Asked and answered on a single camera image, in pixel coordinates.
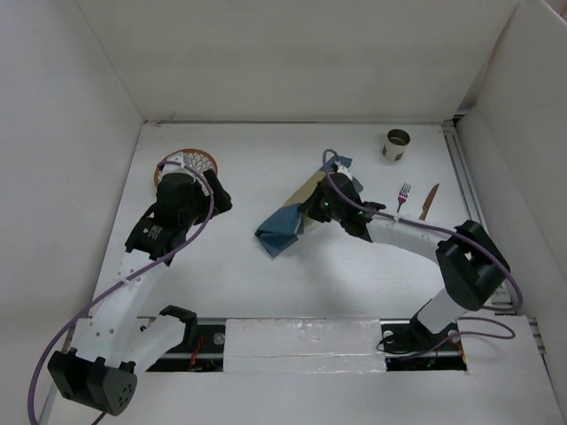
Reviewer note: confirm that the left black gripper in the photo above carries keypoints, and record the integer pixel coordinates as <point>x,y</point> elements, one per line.
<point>221,197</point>

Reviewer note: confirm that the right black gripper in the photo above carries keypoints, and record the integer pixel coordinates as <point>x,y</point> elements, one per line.
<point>311,204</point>

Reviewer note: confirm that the orange rimmed patterned bowl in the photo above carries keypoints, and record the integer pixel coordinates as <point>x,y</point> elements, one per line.
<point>197,159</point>

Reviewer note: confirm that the blue tan white placemat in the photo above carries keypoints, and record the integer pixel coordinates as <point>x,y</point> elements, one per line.
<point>286,225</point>

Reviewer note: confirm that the white brown cup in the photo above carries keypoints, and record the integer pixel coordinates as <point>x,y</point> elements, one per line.
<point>395,144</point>

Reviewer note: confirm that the brown wooden knife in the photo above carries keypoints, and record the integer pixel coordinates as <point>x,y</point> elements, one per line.
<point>428,202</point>

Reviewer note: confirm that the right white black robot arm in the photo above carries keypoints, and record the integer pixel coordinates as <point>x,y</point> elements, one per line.
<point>470,265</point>

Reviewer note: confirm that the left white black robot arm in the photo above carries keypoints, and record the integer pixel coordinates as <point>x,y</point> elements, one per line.
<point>101,368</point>

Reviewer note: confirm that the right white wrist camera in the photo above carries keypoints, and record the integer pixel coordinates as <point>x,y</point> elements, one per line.
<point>339,168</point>

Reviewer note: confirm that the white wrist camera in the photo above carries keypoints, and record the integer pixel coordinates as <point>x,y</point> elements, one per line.
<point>177,167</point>
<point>339,168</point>

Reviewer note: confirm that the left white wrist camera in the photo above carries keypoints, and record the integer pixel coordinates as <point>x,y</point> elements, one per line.
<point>177,167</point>

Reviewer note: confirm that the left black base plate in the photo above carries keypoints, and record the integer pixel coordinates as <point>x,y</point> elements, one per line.
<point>204,355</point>

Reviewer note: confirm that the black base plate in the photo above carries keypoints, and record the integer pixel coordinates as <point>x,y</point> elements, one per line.
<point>421,354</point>
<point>204,355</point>

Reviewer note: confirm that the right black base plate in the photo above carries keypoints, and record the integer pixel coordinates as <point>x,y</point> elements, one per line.
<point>421,354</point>

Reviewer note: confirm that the aluminium rail right side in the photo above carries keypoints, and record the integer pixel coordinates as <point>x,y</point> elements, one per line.
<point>504,297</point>

